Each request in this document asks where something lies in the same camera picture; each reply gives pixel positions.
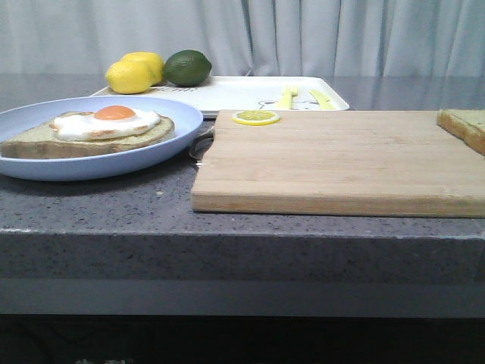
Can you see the light blue round plate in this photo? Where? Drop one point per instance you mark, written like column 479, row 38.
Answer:
column 187, row 120

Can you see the fried egg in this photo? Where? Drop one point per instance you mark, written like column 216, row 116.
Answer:
column 108, row 123

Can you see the bread slice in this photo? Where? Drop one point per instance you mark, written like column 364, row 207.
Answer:
column 40, row 142
column 466, row 124

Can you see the white rectangular tray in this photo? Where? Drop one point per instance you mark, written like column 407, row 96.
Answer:
column 231, row 92

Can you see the lemon slice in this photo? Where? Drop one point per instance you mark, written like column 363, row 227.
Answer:
column 255, row 117

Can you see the yellow plastic fork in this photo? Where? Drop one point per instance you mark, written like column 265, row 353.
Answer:
column 286, row 100

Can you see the yellow plastic knife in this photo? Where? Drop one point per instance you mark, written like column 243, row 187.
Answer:
column 323, row 100

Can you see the green lime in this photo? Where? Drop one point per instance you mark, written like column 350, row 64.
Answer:
column 187, row 68

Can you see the white curtain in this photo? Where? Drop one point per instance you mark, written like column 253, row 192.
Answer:
column 264, row 38

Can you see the rear yellow lemon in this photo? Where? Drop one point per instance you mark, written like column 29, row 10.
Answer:
column 153, row 60

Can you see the yellow lemon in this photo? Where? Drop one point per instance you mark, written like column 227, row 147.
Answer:
column 129, row 77
column 153, row 60

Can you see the front yellow lemon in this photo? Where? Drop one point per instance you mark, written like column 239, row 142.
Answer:
column 129, row 77

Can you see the wooden cutting board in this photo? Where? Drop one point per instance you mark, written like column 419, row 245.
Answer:
column 364, row 163

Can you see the metal cutting board handle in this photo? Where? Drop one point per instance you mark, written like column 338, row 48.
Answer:
column 200, row 146

